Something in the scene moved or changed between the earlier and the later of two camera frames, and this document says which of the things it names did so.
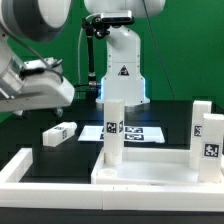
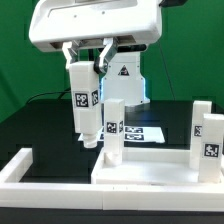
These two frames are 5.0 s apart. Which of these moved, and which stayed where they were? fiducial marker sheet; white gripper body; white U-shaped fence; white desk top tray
Moved: white gripper body
Stayed: white desk top tray; fiducial marker sheet; white U-shaped fence
